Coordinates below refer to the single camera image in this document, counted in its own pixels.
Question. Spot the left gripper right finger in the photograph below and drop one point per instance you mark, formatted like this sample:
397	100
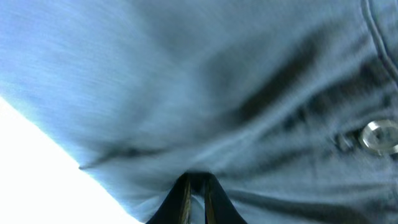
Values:
218	207

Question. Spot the dark blue shorts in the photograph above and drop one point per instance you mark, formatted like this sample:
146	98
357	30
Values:
291	105

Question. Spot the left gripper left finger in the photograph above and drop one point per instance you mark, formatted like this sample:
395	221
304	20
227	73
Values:
176	208

